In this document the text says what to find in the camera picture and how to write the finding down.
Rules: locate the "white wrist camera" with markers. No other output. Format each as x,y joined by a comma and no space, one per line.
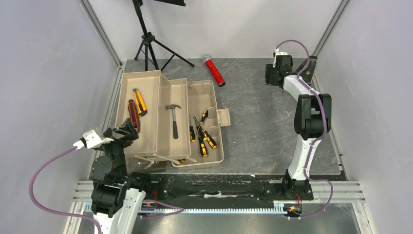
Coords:
92,139
277,54

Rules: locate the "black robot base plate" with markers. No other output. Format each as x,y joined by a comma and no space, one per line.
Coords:
211,191

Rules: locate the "black camera tripod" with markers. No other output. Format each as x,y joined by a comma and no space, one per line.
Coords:
146,44

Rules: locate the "red black utility knife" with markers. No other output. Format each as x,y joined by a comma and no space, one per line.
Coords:
133,113

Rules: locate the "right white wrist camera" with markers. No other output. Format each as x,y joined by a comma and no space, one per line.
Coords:
277,54

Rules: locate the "translucent brown plastic toolbox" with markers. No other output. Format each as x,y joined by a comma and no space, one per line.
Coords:
156,145

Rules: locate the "black steel claw hammer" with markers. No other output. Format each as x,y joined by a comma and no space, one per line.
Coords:
172,107

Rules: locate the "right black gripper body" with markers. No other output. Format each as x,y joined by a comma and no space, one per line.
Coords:
271,76

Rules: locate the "black clear-lid tool case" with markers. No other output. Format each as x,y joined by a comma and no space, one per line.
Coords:
308,73

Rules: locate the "yellow black screwdriver small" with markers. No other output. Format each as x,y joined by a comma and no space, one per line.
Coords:
192,134

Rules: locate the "aluminium frame rail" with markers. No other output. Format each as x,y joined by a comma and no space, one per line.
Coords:
344,192

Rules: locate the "red glitter flashlight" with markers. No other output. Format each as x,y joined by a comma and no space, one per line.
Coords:
214,71

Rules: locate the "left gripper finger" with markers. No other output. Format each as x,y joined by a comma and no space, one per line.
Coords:
108,133
126,131

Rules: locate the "yellow black screwdriver vertical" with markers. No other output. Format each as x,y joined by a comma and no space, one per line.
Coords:
203,149

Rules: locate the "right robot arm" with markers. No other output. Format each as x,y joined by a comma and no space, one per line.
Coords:
312,121

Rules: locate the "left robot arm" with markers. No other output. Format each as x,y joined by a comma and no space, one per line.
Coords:
115,195

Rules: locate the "orange black utility knife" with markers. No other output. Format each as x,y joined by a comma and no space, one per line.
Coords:
142,109

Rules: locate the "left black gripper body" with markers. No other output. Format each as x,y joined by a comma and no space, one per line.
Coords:
116,146

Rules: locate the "yellow black screwdriver large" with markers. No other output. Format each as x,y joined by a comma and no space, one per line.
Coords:
206,136

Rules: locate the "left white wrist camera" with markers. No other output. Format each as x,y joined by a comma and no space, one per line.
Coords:
92,139

